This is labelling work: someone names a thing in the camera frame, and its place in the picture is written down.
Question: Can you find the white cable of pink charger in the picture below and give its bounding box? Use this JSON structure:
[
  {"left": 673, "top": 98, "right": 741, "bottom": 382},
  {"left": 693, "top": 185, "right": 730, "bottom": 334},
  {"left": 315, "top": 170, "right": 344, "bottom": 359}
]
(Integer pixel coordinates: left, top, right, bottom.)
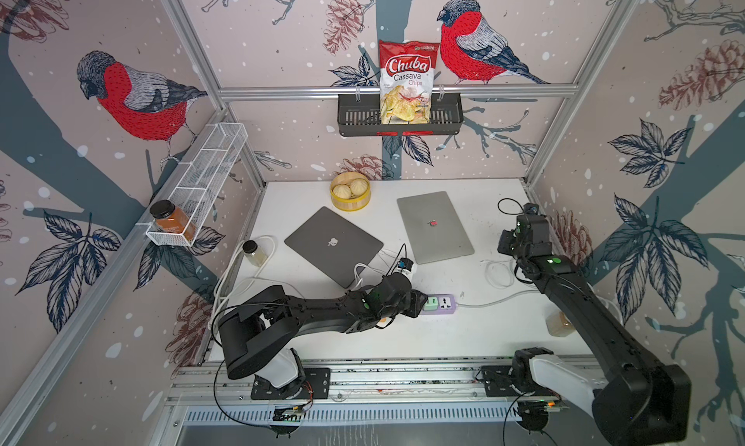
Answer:
[{"left": 347, "top": 246, "right": 409, "bottom": 290}]

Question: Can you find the green charger adapter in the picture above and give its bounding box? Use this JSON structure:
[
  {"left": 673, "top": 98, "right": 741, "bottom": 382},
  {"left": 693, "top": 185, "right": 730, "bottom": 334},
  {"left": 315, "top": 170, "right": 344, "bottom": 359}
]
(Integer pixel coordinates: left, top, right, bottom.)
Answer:
[{"left": 422, "top": 297, "right": 440, "bottom": 312}]

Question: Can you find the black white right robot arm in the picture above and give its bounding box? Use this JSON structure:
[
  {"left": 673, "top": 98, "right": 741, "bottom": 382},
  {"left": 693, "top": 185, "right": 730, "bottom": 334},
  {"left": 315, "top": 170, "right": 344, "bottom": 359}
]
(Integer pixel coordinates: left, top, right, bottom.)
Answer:
[{"left": 498, "top": 213, "right": 692, "bottom": 445}]

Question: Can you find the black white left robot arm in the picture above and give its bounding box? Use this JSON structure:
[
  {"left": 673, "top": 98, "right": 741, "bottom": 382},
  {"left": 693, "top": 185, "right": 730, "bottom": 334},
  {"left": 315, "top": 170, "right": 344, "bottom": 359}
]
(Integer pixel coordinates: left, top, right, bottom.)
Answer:
[{"left": 217, "top": 273, "right": 428, "bottom": 380}]

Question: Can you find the silver laptop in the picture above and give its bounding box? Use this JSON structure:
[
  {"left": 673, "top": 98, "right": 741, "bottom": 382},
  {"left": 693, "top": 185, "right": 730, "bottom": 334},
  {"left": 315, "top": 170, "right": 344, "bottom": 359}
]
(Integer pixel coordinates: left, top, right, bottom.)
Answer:
[{"left": 397, "top": 191, "right": 475, "bottom": 265}]

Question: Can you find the dark grey laptop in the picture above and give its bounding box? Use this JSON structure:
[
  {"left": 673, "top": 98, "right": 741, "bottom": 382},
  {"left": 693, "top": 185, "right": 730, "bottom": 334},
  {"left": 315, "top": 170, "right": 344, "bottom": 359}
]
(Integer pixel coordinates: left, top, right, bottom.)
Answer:
[{"left": 284, "top": 207, "right": 383, "bottom": 288}]

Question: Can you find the yellow wooden bun basket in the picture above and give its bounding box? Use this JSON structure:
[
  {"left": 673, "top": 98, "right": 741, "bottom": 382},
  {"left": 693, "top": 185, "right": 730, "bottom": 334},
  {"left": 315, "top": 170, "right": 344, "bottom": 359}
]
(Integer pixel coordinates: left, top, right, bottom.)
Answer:
[{"left": 330, "top": 172, "right": 372, "bottom": 213}]

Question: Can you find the right steamed bun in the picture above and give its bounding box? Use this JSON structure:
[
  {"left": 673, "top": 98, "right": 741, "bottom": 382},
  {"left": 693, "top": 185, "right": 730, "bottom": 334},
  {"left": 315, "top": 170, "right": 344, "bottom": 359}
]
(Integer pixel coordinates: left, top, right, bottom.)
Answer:
[{"left": 349, "top": 178, "right": 369, "bottom": 198}]

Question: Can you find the steamed bun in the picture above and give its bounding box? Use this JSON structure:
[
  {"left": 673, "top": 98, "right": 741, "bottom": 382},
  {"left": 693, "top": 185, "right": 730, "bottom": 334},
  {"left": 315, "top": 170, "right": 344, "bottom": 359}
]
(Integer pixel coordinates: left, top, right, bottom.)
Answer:
[
  {"left": 349, "top": 178, "right": 369, "bottom": 198},
  {"left": 332, "top": 184, "right": 353, "bottom": 200}
]

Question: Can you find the left steamed bun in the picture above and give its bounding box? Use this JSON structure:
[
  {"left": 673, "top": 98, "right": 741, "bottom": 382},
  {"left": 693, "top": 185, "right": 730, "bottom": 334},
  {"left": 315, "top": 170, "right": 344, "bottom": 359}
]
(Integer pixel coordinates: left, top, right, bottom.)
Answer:
[{"left": 332, "top": 184, "right": 353, "bottom": 200}]

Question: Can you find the small jar black lid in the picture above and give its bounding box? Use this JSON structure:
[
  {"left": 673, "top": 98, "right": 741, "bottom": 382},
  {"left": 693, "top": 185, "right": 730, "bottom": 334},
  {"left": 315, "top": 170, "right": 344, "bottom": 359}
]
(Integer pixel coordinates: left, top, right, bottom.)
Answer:
[{"left": 242, "top": 240, "right": 269, "bottom": 268}]

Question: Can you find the red cassava chips bag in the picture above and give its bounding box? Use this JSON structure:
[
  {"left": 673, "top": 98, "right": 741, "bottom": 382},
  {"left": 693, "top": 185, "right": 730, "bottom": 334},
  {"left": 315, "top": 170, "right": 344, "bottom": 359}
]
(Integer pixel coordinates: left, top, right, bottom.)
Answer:
[{"left": 378, "top": 41, "right": 440, "bottom": 124}]

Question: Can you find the orange sauce jar black lid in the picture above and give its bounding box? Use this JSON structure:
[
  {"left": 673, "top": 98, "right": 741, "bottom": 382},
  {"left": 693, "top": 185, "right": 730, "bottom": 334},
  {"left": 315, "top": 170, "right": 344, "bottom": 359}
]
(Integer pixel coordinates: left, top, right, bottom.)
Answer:
[{"left": 149, "top": 200, "right": 196, "bottom": 242}]

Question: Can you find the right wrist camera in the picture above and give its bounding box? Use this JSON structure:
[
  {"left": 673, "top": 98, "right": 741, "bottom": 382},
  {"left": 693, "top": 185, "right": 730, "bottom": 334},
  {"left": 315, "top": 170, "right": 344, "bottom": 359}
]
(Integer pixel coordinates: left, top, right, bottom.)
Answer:
[{"left": 523, "top": 203, "right": 541, "bottom": 215}]

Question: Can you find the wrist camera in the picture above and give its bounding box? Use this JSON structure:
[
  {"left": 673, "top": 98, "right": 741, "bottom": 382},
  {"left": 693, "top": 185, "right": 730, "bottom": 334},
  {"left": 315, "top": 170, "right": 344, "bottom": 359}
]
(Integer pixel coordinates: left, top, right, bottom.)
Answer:
[
  {"left": 395, "top": 258, "right": 415, "bottom": 275},
  {"left": 523, "top": 203, "right": 541, "bottom": 215}
]

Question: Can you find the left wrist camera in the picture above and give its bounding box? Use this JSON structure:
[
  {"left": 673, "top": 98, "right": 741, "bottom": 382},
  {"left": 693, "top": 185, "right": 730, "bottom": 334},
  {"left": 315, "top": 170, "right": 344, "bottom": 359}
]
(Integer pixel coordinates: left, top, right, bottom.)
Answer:
[{"left": 395, "top": 258, "right": 415, "bottom": 275}]

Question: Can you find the purple strip white power cord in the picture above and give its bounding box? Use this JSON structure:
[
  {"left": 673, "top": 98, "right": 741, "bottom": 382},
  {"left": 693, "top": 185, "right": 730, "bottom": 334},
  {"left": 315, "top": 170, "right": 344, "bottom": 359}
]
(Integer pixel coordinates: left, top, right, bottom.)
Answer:
[{"left": 455, "top": 287, "right": 542, "bottom": 309}]

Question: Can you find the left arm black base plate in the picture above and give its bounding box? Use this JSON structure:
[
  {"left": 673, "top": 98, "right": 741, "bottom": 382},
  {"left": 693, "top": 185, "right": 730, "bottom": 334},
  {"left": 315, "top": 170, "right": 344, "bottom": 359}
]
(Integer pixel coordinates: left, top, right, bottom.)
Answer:
[{"left": 250, "top": 368, "right": 331, "bottom": 401}]

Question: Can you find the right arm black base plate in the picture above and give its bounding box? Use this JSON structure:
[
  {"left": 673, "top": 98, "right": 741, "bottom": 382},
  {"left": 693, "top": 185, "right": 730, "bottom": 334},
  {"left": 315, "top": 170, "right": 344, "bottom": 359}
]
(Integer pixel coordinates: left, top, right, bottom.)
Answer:
[{"left": 475, "top": 366, "right": 562, "bottom": 399}]

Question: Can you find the orange strip white power cord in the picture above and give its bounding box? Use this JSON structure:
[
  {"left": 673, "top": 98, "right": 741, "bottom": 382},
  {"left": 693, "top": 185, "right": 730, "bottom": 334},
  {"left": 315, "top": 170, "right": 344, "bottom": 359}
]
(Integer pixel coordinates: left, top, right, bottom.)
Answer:
[{"left": 208, "top": 233, "right": 310, "bottom": 331}]

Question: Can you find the black wall basket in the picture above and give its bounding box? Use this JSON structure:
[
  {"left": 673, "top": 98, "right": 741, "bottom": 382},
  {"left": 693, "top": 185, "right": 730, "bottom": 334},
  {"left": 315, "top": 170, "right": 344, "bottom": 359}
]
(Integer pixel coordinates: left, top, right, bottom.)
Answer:
[{"left": 337, "top": 92, "right": 465, "bottom": 137}]

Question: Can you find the white wire wall shelf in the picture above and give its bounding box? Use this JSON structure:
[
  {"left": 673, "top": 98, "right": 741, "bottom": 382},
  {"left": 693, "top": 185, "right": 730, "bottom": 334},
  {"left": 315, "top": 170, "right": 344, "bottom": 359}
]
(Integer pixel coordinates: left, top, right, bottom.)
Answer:
[{"left": 146, "top": 122, "right": 248, "bottom": 248}]

